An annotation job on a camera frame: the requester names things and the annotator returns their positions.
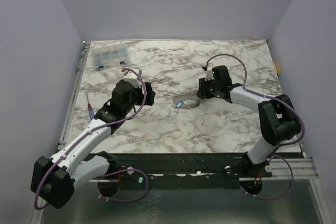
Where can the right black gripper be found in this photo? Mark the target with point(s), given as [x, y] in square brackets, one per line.
[202, 92]

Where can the left aluminium side rail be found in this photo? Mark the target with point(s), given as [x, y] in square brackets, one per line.
[79, 73]

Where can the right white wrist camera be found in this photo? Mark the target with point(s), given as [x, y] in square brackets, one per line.
[208, 74]

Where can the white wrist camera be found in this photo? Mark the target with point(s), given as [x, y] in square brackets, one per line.
[132, 78]
[208, 74]

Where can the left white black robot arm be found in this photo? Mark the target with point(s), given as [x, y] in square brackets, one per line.
[56, 178]

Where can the blue red handled screwdriver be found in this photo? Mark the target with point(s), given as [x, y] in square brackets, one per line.
[90, 109]

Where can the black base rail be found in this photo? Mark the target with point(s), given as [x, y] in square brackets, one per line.
[189, 171]

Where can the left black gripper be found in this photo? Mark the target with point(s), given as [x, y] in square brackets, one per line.
[150, 94]

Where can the clear plastic compartment box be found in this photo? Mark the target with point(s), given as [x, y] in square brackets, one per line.
[110, 56]

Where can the blue key tag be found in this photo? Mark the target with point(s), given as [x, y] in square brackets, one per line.
[179, 104]

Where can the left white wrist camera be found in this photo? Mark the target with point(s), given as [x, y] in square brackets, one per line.
[132, 78]

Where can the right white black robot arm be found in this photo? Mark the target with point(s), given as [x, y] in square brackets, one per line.
[277, 118]

